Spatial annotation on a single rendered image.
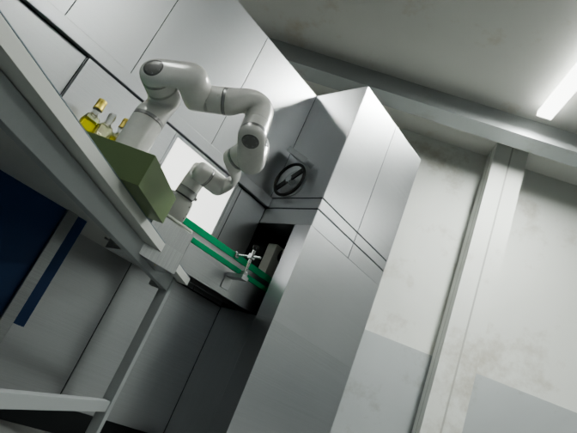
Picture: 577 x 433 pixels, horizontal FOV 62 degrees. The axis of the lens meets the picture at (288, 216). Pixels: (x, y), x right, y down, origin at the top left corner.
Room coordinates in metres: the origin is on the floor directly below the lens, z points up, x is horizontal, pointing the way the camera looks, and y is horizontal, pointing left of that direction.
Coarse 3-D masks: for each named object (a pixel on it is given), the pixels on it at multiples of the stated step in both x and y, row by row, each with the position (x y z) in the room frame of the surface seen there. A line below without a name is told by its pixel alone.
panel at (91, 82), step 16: (96, 64) 1.71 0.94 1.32; (80, 80) 1.70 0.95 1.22; (96, 80) 1.73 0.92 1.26; (112, 80) 1.76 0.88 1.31; (64, 96) 1.69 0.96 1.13; (80, 96) 1.72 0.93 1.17; (96, 96) 1.75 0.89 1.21; (112, 96) 1.79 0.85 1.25; (128, 96) 1.82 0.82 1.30; (80, 112) 1.74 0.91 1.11; (112, 112) 1.81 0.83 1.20; (128, 112) 1.84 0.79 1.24; (112, 128) 1.83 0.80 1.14; (160, 144) 1.97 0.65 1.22; (160, 160) 1.99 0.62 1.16; (208, 160) 2.14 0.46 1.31; (224, 176) 2.22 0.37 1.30; (224, 208) 2.28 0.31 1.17
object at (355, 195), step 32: (320, 96) 2.45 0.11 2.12; (352, 96) 2.26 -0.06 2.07; (320, 128) 2.36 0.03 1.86; (352, 128) 2.20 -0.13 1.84; (384, 128) 2.36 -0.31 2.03; (288, 160) 2.47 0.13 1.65; (320, 160) 2.28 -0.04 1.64; (352, 160) 2.26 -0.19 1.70; (384, 160) 2.43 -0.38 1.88; (416, 160) 2.63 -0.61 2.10; (320, 192) 2.21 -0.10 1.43; (352, 192) 2.33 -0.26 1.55; (384, 192) 2.50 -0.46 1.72; (288, 224) 2.32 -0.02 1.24; (320, 224) 2.24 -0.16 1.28; (352, 224) 2.39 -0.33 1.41; (384, 224) 2.57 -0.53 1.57; (352, 256) 2.45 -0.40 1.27; (384, 256) 2.63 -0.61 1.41
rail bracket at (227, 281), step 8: (256, 248) 2.10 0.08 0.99; (240, 256) 2.17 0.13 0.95; (248, 256) 2.11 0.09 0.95; (256, 256) 2.09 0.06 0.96; (248, 264) 2.11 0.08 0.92; (232, 272) 2.14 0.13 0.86; (240, 272) 2.11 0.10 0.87; (224, 280) 2.17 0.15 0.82; (232, 280) 2.20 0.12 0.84; (240, 280) 2.14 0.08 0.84; (224, 288) 2.18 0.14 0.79
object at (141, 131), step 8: (136, 112) 1.27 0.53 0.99; (128, 120) 1.28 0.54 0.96; (136, 120) 1.26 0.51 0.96; (144, 120) 1.26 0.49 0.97; (152, 120) 1.27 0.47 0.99; (128, 128) 1.27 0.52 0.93; (136, 128) 1.26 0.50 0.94; (144, 128) 1.27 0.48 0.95; (152, 128) 1.28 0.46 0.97; (160, 128) 1.30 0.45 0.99; (120, 136) 1.27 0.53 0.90; (128, 136) 1.26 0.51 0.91; (136, 136) 1.26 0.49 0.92; (144, 136) 1.27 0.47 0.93; (152, 136) 1.29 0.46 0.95; (128, 144) 1.26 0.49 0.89; (136, 144) 1.27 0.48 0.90; (144, 144) 1.28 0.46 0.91; (152, 144) 1.32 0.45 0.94
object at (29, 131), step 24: (0, 72) 0.73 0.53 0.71; (0, 96) 0.76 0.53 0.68; (0, 120) 0.80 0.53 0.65; (24, 120) 0.84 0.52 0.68; (24, 144) 0.88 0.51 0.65; (48, 144) 0.93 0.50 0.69; (48, 168) 0.97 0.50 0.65; (72, 168) 1.04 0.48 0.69; (72, 192) 1.09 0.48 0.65; (96, 192) 1.17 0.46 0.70; (96, 216) 1.23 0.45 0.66; (120, 216) 1.35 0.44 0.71; (120, 240) 1.42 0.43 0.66; (144, 264) 1.67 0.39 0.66; (168, 288) 2.00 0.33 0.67; (144, 336) 2.00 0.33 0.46; (120, 384) 2.00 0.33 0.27; (0, 408) 1.30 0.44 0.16; (24, 408) 1.41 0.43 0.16; (48, 408) 1.54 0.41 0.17; (72, 408) 1.70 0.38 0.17; (96, 408) 1.90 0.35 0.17; (96, 432) 2.00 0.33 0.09
